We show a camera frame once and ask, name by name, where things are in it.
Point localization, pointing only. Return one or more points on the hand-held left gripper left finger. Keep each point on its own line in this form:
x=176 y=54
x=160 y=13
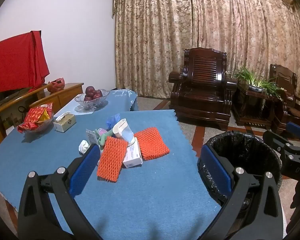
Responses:
x=85 y=167

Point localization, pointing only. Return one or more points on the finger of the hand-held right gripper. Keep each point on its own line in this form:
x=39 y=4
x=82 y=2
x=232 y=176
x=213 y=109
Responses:
x=296 y=130
x=275 y=138

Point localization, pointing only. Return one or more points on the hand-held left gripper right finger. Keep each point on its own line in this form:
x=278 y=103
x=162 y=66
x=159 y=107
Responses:
x=217 y=170

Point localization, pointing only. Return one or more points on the trash bin with black bag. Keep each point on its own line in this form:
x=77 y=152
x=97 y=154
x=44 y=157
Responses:
x=240 y=150

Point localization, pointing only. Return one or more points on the green glove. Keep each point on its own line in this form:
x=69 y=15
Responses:
x=102 y=139

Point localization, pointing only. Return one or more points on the crumpled white tissue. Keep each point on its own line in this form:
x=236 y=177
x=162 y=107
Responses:
x=84 y=147

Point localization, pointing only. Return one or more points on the orange foam net sleeve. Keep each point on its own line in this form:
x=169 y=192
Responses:
x=152 y=143
x=112 y=160

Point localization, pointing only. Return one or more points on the white hang tag card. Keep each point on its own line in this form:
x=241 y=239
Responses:
x=91 y=137

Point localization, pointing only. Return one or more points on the dark wooden side table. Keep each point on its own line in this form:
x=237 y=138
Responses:
x=252 y=110

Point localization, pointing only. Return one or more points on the pink pouch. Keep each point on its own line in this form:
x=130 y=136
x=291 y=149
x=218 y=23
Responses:
x=103 y=131

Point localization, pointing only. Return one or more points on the beige tissue box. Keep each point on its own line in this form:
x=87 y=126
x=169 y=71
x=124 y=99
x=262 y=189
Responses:
x=65 y=123

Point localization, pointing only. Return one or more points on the white medicine box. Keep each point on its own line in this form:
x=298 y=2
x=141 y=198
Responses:
x=133 y=157

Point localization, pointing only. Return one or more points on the dark wooden cushioned armchair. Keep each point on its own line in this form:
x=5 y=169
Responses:
x=285 y=80

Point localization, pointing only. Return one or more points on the white plastic cup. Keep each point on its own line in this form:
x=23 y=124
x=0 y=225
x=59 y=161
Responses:
x=122 y=130

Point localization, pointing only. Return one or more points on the blue plastic bag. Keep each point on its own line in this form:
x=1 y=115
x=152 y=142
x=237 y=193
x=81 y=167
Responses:
x=113 y=120

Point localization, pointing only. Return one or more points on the glass snack bowl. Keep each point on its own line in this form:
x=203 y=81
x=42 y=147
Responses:
x=43 y=126

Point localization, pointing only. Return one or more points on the green potted plant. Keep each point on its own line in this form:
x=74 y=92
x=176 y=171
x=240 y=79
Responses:
x=255 y=80

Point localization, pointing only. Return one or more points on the glass fruit bowl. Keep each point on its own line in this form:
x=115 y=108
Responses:
x=92 y=105

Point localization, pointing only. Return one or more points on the red apple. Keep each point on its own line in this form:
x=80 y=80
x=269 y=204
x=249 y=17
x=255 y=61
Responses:
x=98 y=94
x=87 y=98
x=90 y=90

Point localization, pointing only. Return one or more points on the pile of red snack packets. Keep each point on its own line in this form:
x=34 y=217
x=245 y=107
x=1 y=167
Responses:
x=33 y=116

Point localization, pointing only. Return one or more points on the light wooden cabinet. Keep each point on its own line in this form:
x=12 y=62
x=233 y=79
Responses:
x=67 y=92

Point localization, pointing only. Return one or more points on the dark wooden slatted armchair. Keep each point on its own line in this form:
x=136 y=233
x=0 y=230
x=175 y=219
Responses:
x=202 y=92

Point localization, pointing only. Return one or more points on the crumpled red bag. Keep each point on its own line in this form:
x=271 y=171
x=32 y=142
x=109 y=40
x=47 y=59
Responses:
x=56 y=85

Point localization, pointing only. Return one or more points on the black television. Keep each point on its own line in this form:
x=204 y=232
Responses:
x=5 y=98

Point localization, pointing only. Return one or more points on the red cloth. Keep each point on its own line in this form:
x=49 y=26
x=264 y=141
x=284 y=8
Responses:
x=15 y=62

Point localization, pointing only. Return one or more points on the beige patterned curtain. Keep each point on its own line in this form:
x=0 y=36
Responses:
x=202 y=25

